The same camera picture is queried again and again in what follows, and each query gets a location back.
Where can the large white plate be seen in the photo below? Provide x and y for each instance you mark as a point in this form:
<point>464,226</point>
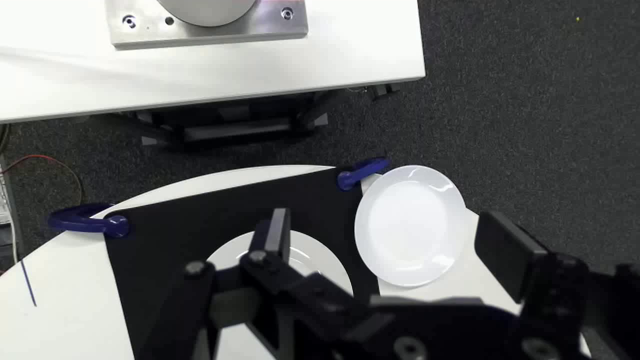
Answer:
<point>312,256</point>

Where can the blue clamp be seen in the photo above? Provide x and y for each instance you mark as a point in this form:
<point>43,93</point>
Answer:
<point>356,175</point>
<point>80,220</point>

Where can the small white plate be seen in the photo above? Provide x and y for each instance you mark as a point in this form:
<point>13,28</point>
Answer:
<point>409,226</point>

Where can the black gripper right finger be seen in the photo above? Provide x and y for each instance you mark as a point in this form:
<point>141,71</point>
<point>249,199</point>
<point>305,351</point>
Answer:
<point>507,252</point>

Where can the metal mounting plate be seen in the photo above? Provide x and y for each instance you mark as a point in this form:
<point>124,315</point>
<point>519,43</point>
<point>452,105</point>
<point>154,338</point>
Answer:
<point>133,31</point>

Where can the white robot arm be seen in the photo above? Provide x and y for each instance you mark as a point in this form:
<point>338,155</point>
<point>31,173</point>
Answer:
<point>207,13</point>

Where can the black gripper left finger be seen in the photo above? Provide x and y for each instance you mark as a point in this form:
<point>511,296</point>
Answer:
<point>278,233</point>

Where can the black placemat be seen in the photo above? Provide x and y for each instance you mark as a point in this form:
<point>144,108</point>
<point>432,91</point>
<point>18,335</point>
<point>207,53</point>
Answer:
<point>187,226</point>

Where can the white robot stand table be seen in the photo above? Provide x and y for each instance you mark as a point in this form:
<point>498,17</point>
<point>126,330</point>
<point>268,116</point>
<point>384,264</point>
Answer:
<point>200,72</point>

